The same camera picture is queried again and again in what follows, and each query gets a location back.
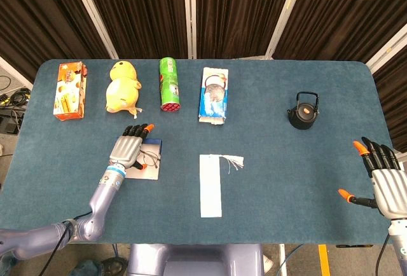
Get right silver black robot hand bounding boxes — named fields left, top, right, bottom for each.
left=338, top=136, right=407, bottom=220

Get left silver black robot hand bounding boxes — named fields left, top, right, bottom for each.
left=107, top=123, right=156, bottom=171

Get black wire-frame eyeglasses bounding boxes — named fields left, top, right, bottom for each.
left=135, top=149, right=162, bottom=170

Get yellow plush toy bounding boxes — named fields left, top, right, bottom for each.
left=105, top=60, right=143, bottom=120

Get orange wafer snack box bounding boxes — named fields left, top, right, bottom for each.
left=53, top=61, right=89, bottom=121

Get green chips can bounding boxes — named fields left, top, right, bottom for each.
left=158, top=57, right=183, bottom=113

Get dark brown curtain panel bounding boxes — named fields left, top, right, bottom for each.
left=371, top=52, right=407, bottom=153
left=0, top=0, right=111, bottom=83
left=272, top=0, right=407, bottom=64
left=79, top=0, right=192, bottom=60
left=195, top=0, right=298, bottom=60

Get white bookmark with tassel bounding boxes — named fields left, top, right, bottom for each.
left=199, top=154, right=245, bottom=219

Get yellow floor tape strip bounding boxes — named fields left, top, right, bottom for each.
left=318, top=244, right=330, bottom=276

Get blue cookie box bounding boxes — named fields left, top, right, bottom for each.
left=198, top=67, right=230, bottom=127

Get blue felt table cover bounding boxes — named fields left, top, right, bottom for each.
left=0, top=59, right=396, bottom=245

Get black kettle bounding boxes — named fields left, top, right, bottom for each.
left=286, top=91, right=321, bottom=130

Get white table leg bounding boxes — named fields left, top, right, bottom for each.
left=277, top=243, right=287, bottom=276

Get lavender robot torso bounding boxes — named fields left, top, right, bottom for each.
left=127, top=243, right=265, bottom=276

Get white shoe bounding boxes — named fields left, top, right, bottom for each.
left=263, top=254, right=275, bottom=274

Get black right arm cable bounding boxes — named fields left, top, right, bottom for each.
left=376, top=233, right=391, bottom=276

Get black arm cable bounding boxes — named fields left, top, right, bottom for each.
left=376, top=233, right=391, bottom=276
left=44, top=211, right=93, bottom=276

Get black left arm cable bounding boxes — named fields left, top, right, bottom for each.
left=44, top=211, right=93, bottom=276

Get blue floor cable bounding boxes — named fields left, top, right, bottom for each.
left=279, top=243, right=306, bottom=272

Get black cable coil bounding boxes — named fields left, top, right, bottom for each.
left=0, top=86, right=32, bottom=109

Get white partition post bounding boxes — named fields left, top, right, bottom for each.
left=183, top=0, right=198, bottom=60
left=0, top=55, right=34, bottom=90
left=67, top=0, right=119, bottom=60
left=265, top=0, right=307, bottom=60
left=365, top=24, right=407, bottom=74

